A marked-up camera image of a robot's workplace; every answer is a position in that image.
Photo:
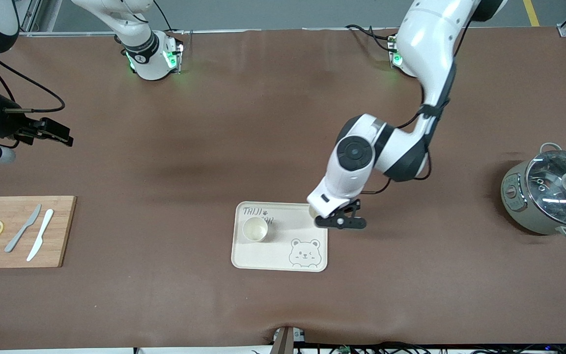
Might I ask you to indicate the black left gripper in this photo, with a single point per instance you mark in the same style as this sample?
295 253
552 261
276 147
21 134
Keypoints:
352 207

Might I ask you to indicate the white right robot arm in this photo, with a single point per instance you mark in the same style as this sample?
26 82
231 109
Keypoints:
148 59

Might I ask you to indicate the white plastic cup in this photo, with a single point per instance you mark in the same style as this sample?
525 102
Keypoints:
312 211
255 229

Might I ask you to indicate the green cooking pot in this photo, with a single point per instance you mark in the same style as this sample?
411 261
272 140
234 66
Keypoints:
514 201

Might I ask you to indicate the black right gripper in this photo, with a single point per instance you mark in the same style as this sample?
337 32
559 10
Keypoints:
9 124

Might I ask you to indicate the glass pot lid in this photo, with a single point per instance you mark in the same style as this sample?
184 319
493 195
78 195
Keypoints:
553 191

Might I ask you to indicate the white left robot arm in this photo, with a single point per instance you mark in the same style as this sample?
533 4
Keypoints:
430 39

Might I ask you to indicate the white plastic knife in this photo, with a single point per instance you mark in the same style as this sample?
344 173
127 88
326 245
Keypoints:
41 236

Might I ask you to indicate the grey plastic knife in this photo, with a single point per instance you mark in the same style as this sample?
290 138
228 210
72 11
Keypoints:
23 228

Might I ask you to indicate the cream tray with bear print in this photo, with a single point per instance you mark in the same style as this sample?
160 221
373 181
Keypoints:
273 255

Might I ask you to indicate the wooden cutting board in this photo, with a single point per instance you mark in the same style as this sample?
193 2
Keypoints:
22 246

